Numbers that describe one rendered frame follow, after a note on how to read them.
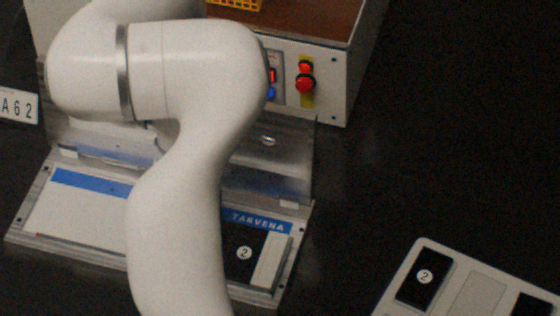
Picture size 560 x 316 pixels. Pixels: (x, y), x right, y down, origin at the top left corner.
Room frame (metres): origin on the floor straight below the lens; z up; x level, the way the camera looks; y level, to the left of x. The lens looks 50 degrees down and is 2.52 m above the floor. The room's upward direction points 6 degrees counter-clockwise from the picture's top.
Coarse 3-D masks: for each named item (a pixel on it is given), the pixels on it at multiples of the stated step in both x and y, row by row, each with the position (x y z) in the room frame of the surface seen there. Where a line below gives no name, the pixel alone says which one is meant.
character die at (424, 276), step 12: (420, 252) 1.04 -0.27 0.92; (432, 252) 1.03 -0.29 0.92; (420, 264) 1.02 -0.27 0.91; (432, 264) 1.01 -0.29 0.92; (444, 264) 1.02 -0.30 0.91; (408, 276) 1.00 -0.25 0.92; (420, 276) 0.99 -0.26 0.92; (432, 276) 0.99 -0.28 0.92; (444, 276) 0.99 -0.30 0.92; (408, 288) 0.98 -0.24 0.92; (420, 288) 0.98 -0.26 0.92; (432, 288) 0.97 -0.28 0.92; (408, 300) 0.96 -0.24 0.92; (420, 300) 0.96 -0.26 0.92
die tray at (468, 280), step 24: (408, 264) 1.03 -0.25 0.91; (456, 264) 1.02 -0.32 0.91; (480, 264) 1.01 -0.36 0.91; (456, 288) 0.98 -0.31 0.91; (480, 288) 0.97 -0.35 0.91; (504, 288) 0.97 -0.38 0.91; (528, 288) 0.96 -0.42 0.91; (384, 312) 0.95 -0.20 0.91; (408, 312) 0.94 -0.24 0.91; (432, 312) 0.94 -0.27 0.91; (456, 312) 0.94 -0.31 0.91; (480, 312) 0.93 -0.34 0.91; (504, 312) 0.93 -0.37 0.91; (552, 312) 0.92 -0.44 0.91
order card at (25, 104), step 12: (0, 96) 1.41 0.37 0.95; (12, 96) 1.40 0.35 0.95; (24, 96) 1.40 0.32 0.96; (36, 96) 1.39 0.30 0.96; (0, 108) 1.40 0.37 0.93; (12, 108) 1.39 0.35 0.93; (24, 108) 1.39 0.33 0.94; (36, 108) 1.38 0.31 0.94; (24, 120) 1.38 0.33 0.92; (36, 120) 1.37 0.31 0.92
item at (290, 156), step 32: (64, 128) 1.29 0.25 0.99; (96, 128) 1.28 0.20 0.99; (128, 128) 1.26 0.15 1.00; (256, 128) 1.19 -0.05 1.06; (288, 128) 1.17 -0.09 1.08; (128, 160) 1.25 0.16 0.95; (256, 160) 1.18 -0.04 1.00; (288, 160) 1.16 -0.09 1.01; (256, 192) 1.16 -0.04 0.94; (288, 192) 1.14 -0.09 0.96
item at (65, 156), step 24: (72, 168) 1.26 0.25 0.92; (96, 168) 1.26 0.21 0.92; (120, 168) 1.25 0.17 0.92; (144, 168) 1.24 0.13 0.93; (24, 216) 1.18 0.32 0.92; (288, 216) 1.12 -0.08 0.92; (312, 216) 1.13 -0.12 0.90; (24, 240) 1.13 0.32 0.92; (72, 264) 1.09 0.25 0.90; (96, 264) 1.07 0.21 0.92; (120, 264) 1.07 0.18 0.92; (288, 264) 1.04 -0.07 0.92; (264, 312) 0.97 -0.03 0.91
